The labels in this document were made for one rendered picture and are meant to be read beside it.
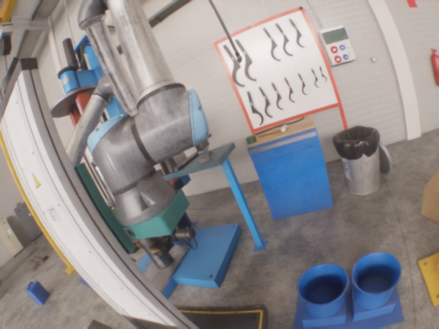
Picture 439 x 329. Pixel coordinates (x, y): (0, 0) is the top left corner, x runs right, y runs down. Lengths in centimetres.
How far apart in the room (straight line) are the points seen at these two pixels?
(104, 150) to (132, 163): 8
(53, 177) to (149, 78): 36
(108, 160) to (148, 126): 13
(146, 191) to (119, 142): 14
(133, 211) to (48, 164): 26
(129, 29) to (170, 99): 28
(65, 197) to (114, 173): 15
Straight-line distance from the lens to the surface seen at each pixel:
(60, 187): 55
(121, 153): 51
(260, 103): 305
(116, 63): 81
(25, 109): 61
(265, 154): 199
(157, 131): 48
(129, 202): 53
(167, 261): 222
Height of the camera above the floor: 139
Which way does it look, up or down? 15 degrees down
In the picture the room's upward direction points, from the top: 24 degrees counter-clockwise
